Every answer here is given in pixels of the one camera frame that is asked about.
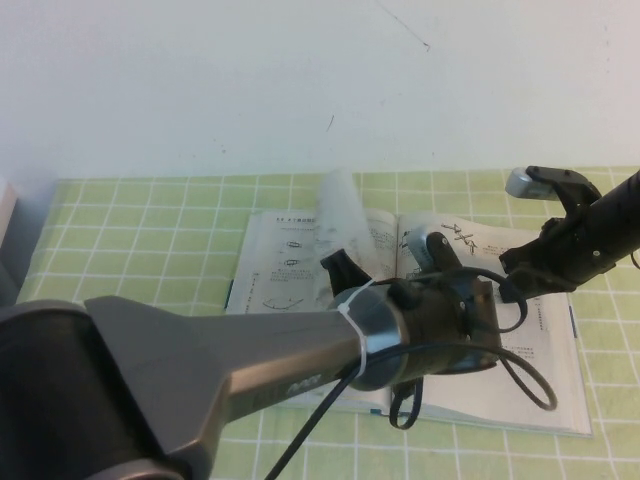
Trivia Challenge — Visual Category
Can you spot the left gripper body dark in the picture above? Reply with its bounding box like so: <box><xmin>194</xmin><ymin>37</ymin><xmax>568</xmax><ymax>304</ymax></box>
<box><xmin>389</xmin><ymin>272</ymin><xmax>502</xmax><ymax>389</ymax></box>

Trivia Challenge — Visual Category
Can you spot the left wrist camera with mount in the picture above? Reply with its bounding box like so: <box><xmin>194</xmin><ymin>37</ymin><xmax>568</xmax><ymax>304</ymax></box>
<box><xmin>401</xmin><ymin>224</ymin><xmax>467</xmax><ymax>282</ymax></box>

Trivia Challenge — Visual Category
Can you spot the green checked tablecloth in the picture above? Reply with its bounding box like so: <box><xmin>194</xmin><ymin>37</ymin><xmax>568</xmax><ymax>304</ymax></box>
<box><xmin>0</xmin><ymin>167</ymin><xmax>640</xmax><ymax>480</ymax></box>

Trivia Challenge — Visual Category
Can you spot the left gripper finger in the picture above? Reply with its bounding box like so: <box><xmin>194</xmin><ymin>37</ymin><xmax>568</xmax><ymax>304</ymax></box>
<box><xmin>337</xmin><ymin>248</ymin><xmax>375</xmax><ymax>297</ymax></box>
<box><xmin>319</xmin><ymin>253</ymin><xmax>347</xmax><ymax>301</ymax></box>

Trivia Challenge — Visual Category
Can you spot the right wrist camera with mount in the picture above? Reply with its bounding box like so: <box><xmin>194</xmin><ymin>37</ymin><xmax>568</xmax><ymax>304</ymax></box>
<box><xmin>503</xmin><ymin>165</ymin><xmax>604</xmax><ymax>214</ymax></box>

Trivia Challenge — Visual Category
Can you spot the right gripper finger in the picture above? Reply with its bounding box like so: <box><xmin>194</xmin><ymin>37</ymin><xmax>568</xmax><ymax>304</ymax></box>
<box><xmin>499</xmin><ymin>238</ymin><xmax>551</xmax><ymax>274</ymax></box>
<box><xmin>498</xmin><ymin>269</ymin><xmax>556</xmax><ymax>304</ymax></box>

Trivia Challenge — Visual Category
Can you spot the white box beside table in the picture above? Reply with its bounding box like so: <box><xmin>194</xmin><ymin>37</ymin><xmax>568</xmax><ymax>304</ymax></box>
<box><xmin>0</xmin><ymin>175</ymin><xmax>21</xmax><ymax>254</ymax></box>

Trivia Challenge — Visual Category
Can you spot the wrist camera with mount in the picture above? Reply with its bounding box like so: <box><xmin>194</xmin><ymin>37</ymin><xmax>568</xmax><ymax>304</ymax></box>
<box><xmin>401</xmin><ymin>224</ymin><xmax>467</xmax><ymax>282</ymax></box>
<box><xmin>503</xmin><ymin>165</ymin><xmax>604</xmax><ymax>214</ymax></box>

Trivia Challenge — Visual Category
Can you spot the right gripper body dark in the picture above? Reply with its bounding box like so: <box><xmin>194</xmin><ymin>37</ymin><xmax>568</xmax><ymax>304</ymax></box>
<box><xmin>537</xmin><ymin>199</ymin><xmax>632</xmax><ymax>292</ymax></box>

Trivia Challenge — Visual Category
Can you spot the white zip tie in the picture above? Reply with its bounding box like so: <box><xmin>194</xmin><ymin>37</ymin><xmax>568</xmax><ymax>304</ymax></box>
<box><xmin>331</xmin><ymin>279</ymin><xmax>387</xmax><ymax>382</ymax></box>

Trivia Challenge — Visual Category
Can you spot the book with diagrams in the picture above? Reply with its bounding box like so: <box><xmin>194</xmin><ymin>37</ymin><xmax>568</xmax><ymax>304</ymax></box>
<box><xmin>224</xmin><ymin>168</ymin><xmax>594</xmax><ymax>441</ymax></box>

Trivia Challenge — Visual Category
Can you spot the black looped strap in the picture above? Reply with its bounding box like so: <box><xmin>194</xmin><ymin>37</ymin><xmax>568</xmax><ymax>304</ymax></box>
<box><xmin>388</xmin><ymin>377</ymin><xmax>426</xmax><ymax>431</ymax></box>

